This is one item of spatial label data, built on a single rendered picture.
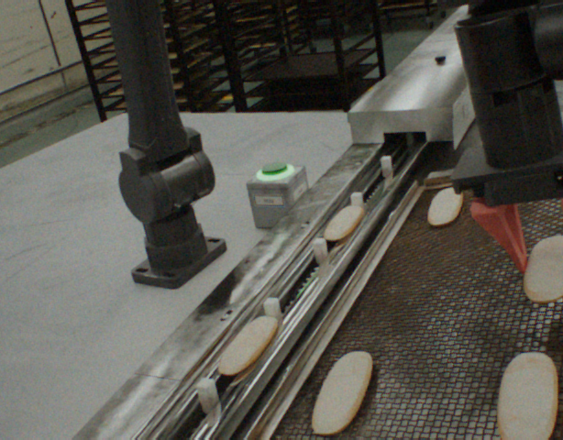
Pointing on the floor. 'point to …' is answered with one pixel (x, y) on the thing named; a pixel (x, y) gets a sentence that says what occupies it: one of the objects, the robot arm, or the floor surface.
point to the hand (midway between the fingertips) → (549, 258)
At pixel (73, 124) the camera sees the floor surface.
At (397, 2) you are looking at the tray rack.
